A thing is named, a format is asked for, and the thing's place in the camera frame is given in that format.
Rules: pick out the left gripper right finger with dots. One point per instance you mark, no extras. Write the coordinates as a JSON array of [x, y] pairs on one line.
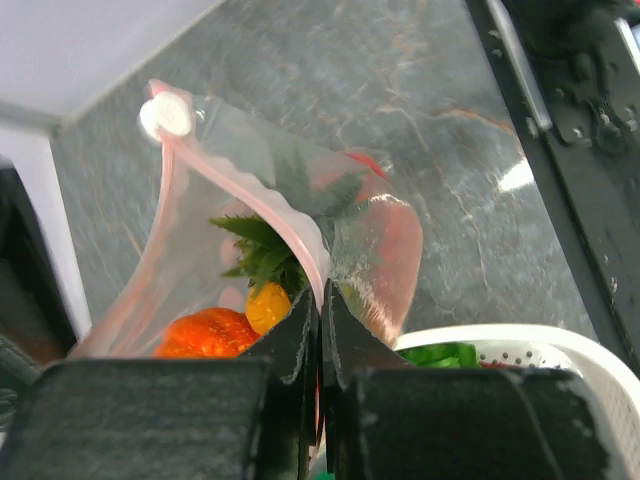
[[386, 418]]

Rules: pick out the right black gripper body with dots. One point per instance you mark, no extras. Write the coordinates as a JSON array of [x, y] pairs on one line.
[[35, 327]]

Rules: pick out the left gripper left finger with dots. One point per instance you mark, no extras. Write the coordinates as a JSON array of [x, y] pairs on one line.
[[251, 417]]

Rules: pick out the orange toy ginger root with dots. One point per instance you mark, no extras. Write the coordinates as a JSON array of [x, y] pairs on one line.
[[266, 307]]

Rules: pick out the orange toy pineapple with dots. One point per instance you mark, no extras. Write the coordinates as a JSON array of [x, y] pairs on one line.
[[265, 256]]

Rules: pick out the clear pink zip top bag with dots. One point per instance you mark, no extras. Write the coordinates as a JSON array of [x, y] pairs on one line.
[[216, 160]]

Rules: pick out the orange toy pumpkin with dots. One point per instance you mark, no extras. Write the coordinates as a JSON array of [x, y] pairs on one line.
[[209, 333]]

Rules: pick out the green toy lettuce leaf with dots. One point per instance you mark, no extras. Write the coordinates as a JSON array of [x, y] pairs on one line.
[[445, 355]]

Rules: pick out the white perforated plastic basket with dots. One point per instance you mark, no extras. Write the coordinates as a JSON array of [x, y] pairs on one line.
[[528, 345]]

